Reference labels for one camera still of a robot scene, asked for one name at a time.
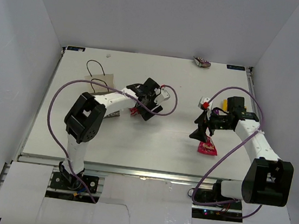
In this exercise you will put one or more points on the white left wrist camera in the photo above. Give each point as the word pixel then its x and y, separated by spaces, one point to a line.
pixel 161 95

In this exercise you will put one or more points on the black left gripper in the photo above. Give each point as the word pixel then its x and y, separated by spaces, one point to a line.
pixel 145 113

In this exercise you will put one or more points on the red snack packet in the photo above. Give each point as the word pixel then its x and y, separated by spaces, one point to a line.
pixel 133 111

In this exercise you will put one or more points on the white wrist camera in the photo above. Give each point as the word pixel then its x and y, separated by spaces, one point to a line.
pixel 204 103
pixel 161 95

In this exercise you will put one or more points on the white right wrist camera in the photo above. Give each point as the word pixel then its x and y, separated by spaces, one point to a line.
pixel 204 103

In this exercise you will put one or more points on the red pink snack pouch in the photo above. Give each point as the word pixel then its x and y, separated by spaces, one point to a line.
pixel 207 148

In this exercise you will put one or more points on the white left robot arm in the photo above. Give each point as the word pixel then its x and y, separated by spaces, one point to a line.
pixel 84 119

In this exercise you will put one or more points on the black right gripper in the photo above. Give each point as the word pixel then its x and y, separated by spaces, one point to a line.
pixel 200 133

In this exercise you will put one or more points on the aluminium front rail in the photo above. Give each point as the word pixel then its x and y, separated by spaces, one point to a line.
pixel 121 170

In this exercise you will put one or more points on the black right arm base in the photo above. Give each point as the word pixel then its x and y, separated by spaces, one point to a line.
pixel 230 212

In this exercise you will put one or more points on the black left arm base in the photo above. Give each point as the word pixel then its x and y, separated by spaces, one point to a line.
pixel 59 182

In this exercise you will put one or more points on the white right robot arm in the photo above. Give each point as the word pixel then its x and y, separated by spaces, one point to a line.
pixel 268 179

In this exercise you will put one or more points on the blue corner label right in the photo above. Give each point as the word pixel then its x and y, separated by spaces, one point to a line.
pixel 235 67

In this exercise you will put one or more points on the purple brown snack wrapper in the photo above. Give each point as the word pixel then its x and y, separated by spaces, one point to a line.
pixel 202 63

